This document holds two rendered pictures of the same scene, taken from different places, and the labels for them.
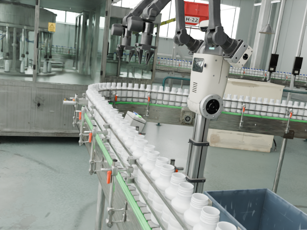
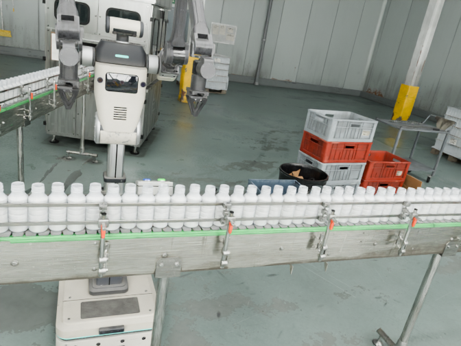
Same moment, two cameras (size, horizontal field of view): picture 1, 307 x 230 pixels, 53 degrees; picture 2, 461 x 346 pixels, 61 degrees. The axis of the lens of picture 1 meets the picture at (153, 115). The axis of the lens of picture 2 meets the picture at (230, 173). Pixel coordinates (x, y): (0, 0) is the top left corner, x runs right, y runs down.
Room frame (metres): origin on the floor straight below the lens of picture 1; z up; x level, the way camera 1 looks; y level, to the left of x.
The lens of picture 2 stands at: (1.47, 1.56, 1.73)
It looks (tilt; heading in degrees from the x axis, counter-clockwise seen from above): 20 degrees down; 267
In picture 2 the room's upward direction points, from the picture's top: 10 degrees clockwise
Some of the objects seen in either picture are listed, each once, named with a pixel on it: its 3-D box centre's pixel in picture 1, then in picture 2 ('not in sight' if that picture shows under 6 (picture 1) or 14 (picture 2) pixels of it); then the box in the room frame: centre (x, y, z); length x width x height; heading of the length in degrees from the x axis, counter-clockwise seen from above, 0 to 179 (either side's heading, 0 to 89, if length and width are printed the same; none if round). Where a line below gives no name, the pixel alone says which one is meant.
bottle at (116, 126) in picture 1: (118, 134); (236, 205); (1.36, 0.15, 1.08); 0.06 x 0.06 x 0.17
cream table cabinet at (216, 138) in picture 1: (240, 113); not in sight; (5.51, -1.57, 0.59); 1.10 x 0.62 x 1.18; 92
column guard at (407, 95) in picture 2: not in sight; (403, 105); (-3.37, -9.07, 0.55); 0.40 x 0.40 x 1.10; 20
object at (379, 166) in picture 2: not in sight; (376, 165); (-0.36, -2.68, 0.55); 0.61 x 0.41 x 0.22; 23
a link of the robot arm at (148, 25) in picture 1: (146, 28); (200, 68); (1.58, 0.08, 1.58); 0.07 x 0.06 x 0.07; 112
